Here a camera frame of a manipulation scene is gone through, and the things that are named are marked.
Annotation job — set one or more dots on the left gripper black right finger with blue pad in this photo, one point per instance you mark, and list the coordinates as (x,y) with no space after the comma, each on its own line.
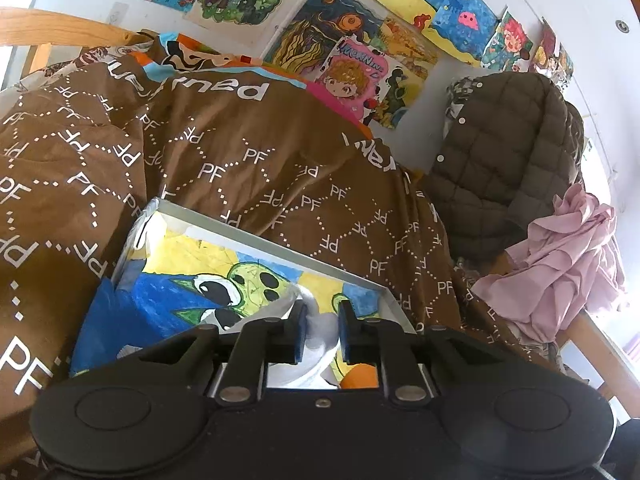
(385,345)

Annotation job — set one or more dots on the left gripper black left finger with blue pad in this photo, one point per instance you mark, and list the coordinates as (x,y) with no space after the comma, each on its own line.
(257,345)

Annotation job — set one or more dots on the white grey cloth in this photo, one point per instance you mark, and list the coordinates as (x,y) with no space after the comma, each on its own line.
(320,340)

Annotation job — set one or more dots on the grey box with painted lining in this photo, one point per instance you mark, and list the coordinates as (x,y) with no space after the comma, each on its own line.
(179,269)

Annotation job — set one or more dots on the pink crumpled cloth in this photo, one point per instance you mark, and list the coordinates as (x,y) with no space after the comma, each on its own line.
(568,262)

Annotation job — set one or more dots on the olive quilted puffer jacket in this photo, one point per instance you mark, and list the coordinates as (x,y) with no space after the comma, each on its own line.
(511,144)

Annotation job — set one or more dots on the pink anime girl poster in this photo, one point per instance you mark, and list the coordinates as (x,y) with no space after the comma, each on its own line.
(357,76)

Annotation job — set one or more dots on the brown PF patterned duvet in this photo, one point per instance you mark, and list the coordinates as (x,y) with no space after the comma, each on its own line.
(87,144)

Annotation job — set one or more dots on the red haired girl painting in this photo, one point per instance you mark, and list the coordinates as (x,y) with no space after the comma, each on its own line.
(510,49)

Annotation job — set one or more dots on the wooden bed rail right side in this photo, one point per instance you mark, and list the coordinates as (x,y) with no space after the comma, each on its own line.
(619,381)

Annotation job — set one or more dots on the rightmost cartoon wall painting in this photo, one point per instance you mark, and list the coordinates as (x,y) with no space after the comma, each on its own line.
(551,59)

